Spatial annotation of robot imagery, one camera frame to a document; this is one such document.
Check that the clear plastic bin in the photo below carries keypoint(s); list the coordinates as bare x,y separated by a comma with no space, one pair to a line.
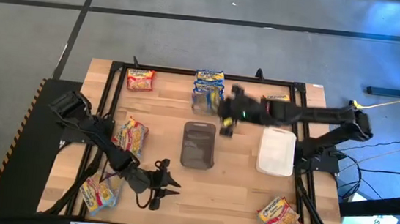
205,117

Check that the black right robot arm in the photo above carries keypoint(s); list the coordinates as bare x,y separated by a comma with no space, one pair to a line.
314,113

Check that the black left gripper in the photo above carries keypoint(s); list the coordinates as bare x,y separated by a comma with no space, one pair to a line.
140,180

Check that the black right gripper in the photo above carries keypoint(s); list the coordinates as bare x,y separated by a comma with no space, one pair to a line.
251,111

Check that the small black frame peg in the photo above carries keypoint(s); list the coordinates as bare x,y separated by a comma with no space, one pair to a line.
136,62
259,74

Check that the yellow power plug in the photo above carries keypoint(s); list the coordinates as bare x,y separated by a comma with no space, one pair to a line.
354,105

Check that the dark blue Maruchan noodle pack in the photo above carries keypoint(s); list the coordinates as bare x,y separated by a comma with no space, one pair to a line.
209,87
210,76
205,98
204,108

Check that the white plastic bin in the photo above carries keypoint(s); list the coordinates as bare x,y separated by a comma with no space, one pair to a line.
276,152

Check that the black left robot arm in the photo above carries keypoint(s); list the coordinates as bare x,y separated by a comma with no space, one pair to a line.
101,139

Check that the grey translucent plastic bin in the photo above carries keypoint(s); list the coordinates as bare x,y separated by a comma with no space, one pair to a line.
198,145

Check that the black platform with hazard stripe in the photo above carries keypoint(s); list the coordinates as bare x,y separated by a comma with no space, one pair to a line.
23,154

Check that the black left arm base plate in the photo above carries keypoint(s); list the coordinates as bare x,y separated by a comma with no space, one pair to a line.
72,138

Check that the black aluminium table frame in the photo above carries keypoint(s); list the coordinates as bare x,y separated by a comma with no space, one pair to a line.
174,70

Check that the light blue Maruchan noodle pack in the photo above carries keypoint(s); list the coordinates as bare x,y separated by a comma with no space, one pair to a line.
96,195
132,138
276,215
113,192

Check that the black desk beam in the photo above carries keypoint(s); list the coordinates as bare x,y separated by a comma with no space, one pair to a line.
378,207

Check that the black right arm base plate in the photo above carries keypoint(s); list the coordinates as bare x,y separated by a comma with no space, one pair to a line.
329,165

